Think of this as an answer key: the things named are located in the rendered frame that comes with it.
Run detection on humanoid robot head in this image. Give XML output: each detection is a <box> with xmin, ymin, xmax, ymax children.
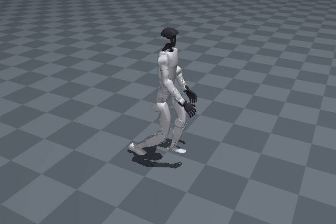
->
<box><xmin>161</xmin><ymin>28</ymin><xmax>179</xmax><ymax>52</ymax></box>

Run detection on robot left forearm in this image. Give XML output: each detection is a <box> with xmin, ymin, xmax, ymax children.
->
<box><xmin>175</xmin><ymin>71</ymin><xmax>187</xmax><ymax>91</ymax></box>

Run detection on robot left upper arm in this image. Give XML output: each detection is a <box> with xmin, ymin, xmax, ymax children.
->
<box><xmin>175</xmin><ymin>48</ymin><xmax>181</xmax><ymax>75</ymax></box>

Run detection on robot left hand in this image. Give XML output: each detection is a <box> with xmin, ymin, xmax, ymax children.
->
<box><xmin>184</xmin><ymin>85</ymin><xmax>197</xmax><ymax>103</ymax></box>

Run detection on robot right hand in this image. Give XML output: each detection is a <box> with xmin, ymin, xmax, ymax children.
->
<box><xmin>178</xmin><ymin>100</ymin><xmax>196</xmax><ymax>118</ymax></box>

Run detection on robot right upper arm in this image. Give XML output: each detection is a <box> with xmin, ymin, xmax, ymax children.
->
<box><xmin>158</xmin><ymin>55</ymin><xmax>169</xmax><ymax>88</ymax></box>

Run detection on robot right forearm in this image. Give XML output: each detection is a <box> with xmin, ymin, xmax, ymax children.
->
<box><xmin>166</xmin><ymin>80</ymin><xmax>185</xmax><ymax>105</ymax></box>

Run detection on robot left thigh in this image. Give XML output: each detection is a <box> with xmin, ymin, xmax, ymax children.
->
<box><xmin>170</xmin><ymin>87</ymin><xmax>186</xmax><ymax>127</ymax></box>

